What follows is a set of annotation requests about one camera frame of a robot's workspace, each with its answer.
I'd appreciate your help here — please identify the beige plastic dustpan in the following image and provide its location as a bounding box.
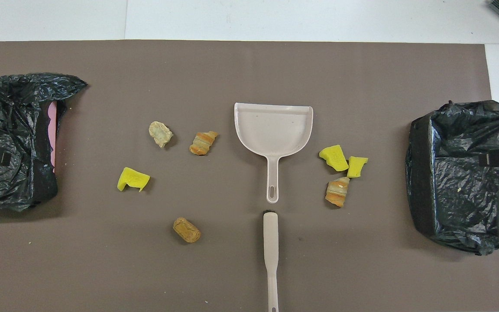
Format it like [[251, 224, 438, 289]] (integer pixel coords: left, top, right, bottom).
[[234, 102, 314, 204]]

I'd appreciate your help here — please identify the striped toy croissant piece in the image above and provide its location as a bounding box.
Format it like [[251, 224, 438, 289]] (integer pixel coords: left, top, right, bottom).
[[325, 176, 350, 208], [189, 131, 219, 156]]

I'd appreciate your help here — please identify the yellow sponge piece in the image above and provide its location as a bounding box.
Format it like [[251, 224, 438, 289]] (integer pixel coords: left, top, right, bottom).
[[117, 167, 151, 192], [319, 144, 349, 172], [347, 156, 369, 179]]

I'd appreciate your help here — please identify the beige hand brush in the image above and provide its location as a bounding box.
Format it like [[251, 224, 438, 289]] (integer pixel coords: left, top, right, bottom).
[[262, 210, 279, 312]]

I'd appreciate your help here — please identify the pale cream bread piece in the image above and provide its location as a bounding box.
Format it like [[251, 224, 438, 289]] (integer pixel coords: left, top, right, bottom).
[[149, 121, 174, 149]]

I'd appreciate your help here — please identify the brown bread roll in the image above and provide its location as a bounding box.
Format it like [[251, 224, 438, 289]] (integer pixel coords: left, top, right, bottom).
[[172, 217, 202, 244]]

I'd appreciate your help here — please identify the pink plastic bin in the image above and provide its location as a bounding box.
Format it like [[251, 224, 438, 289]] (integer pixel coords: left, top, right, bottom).
[[47, 101, 58, 174]]

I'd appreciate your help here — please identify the black bag-lined trash bin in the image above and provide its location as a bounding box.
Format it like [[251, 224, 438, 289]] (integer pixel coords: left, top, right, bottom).
[[405, 100, 499, 256]]

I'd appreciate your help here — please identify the crumpled black trash bag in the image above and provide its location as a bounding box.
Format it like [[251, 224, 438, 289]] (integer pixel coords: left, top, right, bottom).
[[0, 72, 88, 213]]

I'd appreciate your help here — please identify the brown table mat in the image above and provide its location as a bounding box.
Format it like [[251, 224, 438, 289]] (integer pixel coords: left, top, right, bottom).
[[0, 40, 499, 312]]

